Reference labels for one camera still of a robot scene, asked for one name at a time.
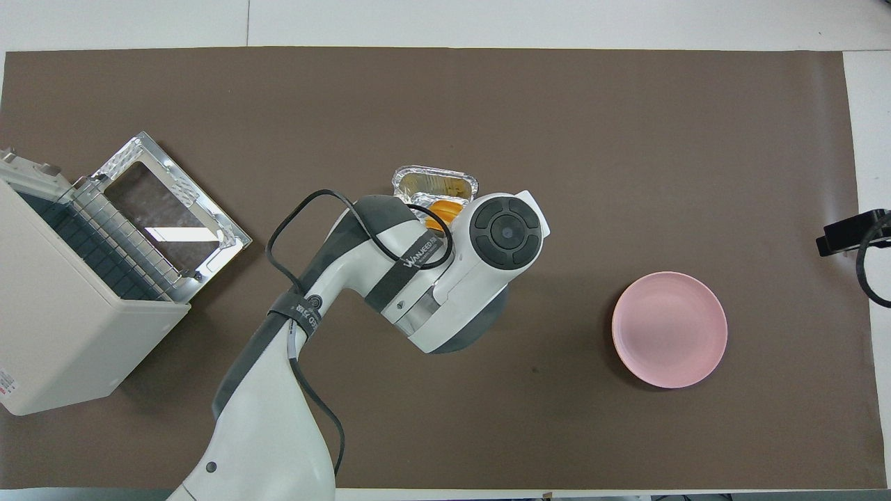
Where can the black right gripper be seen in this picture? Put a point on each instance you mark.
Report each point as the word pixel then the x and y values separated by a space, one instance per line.
pixel 882 226

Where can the golden croissant bread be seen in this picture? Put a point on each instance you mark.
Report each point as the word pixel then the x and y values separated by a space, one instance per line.
pixel 445 209

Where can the aluminium foil tray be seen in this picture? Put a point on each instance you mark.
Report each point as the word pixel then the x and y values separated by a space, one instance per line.
pixel 431 182

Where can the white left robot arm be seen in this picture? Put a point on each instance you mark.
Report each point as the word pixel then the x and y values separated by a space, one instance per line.
pixel 264 417

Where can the glass oven door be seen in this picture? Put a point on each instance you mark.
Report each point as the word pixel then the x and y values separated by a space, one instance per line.
pixel 167 209

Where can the white toaster oven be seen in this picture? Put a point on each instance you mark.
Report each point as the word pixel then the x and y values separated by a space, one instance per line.
pixel 62 341

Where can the pink round plate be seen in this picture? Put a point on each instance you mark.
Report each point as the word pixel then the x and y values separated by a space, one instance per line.
pixel 668 330

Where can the brown table mat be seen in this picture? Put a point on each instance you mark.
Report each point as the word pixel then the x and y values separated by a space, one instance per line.
pixel 557 139

